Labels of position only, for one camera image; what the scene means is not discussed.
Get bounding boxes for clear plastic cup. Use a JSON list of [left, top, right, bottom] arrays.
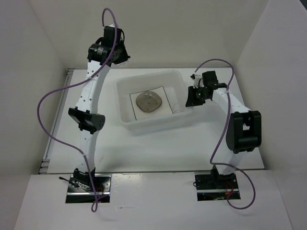
[[172, 103, 184, 113], [116, 60, 129, 68]]

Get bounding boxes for square white plate black rim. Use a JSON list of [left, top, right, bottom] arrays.
[[130, 87, 173, 120]]

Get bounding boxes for white plastic bin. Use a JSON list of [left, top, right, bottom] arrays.
[[114, 69, 192, 133]]

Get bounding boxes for clear glass dish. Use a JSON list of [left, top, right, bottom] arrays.
[[135, 91, 162, 113]]

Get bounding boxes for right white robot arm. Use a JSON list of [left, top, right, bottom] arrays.
[[185, 71, 262, 188]]

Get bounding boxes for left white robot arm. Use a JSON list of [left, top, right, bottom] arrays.
[[68, 25, 130, 192]]

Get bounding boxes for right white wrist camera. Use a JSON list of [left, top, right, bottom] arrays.
[[191, 73, 204, 88]]

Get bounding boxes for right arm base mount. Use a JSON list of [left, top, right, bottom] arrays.
[[193, 172, 241, 201]]

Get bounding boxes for aluminium rail left edge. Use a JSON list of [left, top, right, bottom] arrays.
[[38, 68, 75, 174]]

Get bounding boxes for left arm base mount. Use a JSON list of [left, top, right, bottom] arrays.
[[65, 174, 112, 204]]

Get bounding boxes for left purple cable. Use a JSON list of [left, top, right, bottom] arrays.
[[37, 7, 119, 213]]

